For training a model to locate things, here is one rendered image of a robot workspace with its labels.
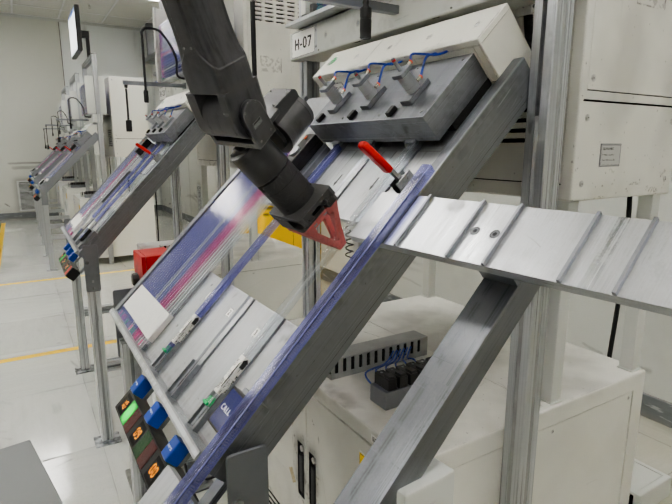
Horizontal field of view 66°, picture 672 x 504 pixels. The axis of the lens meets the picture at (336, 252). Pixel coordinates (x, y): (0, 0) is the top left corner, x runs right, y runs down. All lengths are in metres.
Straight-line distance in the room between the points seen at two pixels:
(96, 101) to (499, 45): 4.65
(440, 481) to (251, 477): 0.24
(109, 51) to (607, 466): 9.08
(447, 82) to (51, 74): 8.82
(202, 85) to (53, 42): 8.89
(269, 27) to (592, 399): 1.74
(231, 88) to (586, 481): 1.04
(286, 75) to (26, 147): 7.41
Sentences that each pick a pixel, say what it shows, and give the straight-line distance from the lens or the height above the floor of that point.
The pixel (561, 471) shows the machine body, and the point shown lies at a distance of 1.18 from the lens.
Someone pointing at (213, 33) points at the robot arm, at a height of 1.21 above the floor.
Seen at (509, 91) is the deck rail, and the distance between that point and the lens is 0.83.
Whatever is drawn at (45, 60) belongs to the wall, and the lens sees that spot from 9.45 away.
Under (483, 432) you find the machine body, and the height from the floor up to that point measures 0.62.
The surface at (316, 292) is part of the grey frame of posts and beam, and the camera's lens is 1.48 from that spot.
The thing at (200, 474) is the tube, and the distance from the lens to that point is 0.51.
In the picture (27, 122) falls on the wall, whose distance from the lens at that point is 9.36.
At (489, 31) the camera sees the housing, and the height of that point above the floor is 1.25.
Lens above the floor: 1.09
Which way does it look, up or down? 11 degrees down
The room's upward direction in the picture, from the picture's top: straight up
